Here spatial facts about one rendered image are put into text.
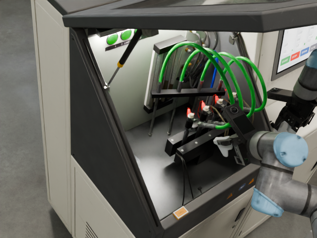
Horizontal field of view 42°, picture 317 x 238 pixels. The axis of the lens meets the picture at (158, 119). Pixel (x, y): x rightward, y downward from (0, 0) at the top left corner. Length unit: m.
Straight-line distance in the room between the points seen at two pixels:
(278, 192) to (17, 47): 3.09
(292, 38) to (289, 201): 1.08
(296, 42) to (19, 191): 1.82
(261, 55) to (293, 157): 0.88
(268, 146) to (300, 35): 1.05
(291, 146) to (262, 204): 0.15
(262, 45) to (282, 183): 0.89
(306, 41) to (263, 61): 0.30
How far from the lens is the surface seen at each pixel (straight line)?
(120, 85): 1.66
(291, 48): 1.95
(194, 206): 1.55
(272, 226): 2.81
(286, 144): 0.95
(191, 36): 1.78
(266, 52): 1.81
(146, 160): 1.79
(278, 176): 0.97
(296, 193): 0.98
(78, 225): 2.24
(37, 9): 1.61
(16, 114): 3.16
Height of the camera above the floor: 2.22
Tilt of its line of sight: 45 degrees down
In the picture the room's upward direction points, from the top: 12 degrees clockwise
